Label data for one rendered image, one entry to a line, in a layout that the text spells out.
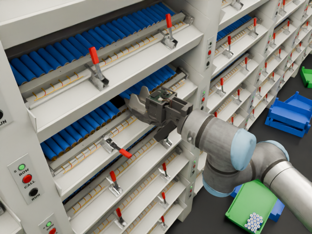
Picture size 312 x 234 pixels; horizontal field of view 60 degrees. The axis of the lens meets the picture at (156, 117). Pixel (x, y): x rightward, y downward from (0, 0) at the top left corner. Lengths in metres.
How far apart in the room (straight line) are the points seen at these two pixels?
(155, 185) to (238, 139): 0.60
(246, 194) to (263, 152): 1.03
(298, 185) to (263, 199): 1.07
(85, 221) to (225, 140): 0.48
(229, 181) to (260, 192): 1.10
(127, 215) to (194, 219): 0.71
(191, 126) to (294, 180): 0.28
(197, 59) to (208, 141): 0.40
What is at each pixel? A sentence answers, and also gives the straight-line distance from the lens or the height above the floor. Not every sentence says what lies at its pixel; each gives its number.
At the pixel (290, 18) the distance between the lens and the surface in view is 2.31.
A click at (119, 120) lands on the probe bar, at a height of 0.99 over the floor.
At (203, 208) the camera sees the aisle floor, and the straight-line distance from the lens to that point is 1.78.
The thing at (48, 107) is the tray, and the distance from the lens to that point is 0.58.
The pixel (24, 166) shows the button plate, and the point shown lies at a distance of 0.57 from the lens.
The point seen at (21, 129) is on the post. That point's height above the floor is 1.17.
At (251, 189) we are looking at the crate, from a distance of 1.81.
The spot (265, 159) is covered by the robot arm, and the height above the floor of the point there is 0.95.
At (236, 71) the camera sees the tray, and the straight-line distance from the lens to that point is 1.52.
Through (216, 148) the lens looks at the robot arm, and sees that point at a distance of 0.64.
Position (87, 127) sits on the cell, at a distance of 0.76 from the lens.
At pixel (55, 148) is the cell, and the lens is 0.72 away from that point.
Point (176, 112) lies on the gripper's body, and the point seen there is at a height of 1.06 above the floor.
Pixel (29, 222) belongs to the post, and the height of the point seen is 0.94.
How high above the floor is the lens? 1.48
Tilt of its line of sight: 39 degrees down
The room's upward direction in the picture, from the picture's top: straight up
